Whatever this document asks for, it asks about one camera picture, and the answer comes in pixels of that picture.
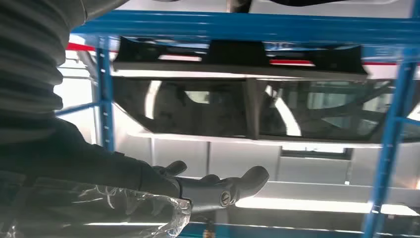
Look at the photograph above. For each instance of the white car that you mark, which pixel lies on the white car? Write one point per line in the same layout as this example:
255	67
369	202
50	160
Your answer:
229	157

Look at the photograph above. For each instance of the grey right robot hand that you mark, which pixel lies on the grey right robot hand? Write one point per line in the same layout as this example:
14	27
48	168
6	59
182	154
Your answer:
98	184

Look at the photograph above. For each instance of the blue steel shelf rack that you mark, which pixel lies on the blue steel shelf rack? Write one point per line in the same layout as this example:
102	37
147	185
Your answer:
229	28

